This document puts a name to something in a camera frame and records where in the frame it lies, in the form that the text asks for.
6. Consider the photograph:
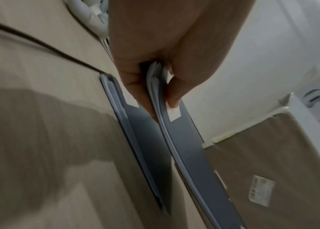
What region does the white printed product box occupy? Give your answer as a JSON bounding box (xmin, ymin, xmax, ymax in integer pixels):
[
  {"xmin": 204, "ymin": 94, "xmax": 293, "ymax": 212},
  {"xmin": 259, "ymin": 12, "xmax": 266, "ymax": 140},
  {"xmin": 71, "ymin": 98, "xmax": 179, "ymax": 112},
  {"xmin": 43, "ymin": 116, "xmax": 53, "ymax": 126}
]
[{"xmin": 286, "ymin": 65, "xmax": 320, "ymax": 180}]

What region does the large flat cardboard package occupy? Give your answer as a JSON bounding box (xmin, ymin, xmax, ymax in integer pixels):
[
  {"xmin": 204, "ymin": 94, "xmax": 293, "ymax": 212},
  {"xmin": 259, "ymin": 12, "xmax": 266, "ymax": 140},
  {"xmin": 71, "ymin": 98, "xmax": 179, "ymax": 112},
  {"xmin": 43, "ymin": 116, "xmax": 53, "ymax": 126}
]
[{"xmin": 202, "ymin": 111, "xmax": 320, "ymax": 229}]

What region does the white power strip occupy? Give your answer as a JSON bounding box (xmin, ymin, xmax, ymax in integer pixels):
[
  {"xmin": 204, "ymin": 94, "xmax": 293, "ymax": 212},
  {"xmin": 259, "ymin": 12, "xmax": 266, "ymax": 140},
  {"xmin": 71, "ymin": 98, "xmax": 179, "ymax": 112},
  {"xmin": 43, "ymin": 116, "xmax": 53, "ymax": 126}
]
[{"xmin": 62, "ymin": 0, "xmax": 111, "ymax": 44}]

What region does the person's left hand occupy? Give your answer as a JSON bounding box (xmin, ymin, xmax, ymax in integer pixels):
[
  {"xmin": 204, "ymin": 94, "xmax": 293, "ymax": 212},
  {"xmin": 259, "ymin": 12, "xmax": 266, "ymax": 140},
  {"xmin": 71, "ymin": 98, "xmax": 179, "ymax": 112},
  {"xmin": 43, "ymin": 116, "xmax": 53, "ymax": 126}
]
[{"xmin": 107, "ymin": 0, "xmax": 257, "ymax": 123}]

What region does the light grey folder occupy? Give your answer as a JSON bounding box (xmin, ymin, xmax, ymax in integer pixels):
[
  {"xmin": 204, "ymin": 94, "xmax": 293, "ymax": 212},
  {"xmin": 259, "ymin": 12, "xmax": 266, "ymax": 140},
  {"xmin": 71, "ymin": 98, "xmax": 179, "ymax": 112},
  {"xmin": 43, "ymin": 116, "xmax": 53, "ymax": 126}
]
[{"xmin": 99, "ymin": 72, "xmax": 175, "ymax": 217}]

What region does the dark grey folder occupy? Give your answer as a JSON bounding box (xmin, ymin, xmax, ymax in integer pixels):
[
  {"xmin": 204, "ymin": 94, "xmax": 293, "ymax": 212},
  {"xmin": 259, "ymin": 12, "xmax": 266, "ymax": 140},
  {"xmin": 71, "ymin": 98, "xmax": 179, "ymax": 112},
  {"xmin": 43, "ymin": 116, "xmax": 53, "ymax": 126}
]
[{"xmin": 145, "ymin": 61, "xmax": 249, "ymax": 229}]

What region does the long black cable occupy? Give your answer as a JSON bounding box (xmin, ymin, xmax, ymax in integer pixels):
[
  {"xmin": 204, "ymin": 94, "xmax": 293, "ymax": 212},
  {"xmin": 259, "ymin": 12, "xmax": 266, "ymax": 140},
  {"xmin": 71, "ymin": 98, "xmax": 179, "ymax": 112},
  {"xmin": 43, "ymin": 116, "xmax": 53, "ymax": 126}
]
[{"xmin": 0, "ymin": 14, "xmax": 107, "ymax": 75}]

